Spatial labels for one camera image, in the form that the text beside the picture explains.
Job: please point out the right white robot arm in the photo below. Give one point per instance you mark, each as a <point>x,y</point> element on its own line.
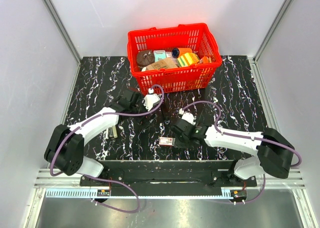
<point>270,152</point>

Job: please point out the orange bottle blue cap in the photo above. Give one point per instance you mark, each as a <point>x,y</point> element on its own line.
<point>177,52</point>

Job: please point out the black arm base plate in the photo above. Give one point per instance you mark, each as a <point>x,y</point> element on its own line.
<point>152,179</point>

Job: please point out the brown round muffin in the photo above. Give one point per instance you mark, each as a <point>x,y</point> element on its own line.
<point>145,58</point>

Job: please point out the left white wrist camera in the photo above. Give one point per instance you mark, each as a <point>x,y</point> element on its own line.
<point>151,100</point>

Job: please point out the staple box red white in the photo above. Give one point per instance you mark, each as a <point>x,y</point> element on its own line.
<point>166,141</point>

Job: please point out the beige stapler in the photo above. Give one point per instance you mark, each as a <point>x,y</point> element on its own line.
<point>111,133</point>

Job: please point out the red plastic shopping basket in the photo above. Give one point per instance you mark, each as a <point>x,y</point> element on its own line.
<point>195,36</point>

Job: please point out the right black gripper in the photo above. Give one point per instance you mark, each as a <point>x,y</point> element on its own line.
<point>181,145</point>

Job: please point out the orange snack packet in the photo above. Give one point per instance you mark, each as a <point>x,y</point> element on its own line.
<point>205,60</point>

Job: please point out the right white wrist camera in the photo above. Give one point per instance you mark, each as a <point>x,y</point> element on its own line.
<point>187,116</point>

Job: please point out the brown cardboard box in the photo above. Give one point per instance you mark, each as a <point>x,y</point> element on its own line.
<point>166,63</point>

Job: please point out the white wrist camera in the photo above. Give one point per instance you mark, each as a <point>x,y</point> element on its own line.
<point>187,116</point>
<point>151,100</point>

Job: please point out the teal small carton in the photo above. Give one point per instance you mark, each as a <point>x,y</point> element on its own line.
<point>159,55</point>

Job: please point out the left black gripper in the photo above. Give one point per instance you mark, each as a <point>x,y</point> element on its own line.
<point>144,122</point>

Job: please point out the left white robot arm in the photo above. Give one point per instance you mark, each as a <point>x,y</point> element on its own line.
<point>65,150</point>

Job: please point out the yellow green sponge pack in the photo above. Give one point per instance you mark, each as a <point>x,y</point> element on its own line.
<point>187,59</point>

